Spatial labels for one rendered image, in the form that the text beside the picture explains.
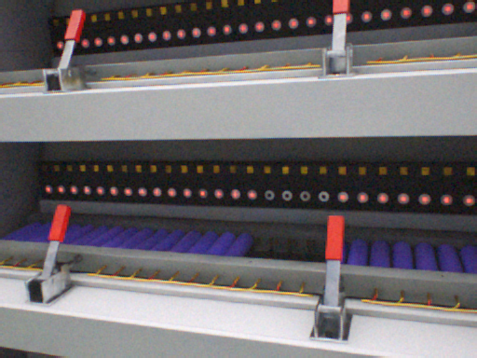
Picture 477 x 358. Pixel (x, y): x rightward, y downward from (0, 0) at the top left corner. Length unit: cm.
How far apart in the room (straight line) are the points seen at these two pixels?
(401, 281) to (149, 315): 21
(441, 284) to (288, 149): 25
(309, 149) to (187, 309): 25
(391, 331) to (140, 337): 20
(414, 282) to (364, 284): 4
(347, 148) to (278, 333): 26
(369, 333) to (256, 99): 20
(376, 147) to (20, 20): 50
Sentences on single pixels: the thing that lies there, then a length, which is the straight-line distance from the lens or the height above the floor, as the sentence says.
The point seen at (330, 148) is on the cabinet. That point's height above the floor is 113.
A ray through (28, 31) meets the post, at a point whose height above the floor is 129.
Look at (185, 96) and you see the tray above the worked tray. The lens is 41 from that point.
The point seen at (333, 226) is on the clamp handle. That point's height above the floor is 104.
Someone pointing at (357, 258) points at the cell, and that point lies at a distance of 46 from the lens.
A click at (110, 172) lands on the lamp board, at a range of 62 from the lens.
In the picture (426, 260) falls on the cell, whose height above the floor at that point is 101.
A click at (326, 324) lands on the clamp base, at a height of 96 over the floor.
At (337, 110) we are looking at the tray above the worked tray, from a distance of 38.
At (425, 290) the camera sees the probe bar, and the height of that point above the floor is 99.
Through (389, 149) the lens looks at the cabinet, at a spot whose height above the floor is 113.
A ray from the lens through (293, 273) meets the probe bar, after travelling 43.
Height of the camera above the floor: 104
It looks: 5 degrees up
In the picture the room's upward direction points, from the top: 3 degrees clockwise
